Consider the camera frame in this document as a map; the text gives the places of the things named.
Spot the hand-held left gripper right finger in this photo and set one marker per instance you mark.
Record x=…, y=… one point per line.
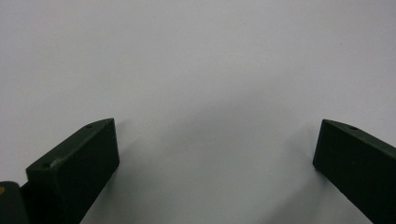
x=358, y=168

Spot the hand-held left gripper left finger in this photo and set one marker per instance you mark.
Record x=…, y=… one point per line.
x=74, y=174

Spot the white table mat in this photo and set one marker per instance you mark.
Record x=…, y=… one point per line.
x=199, y=62

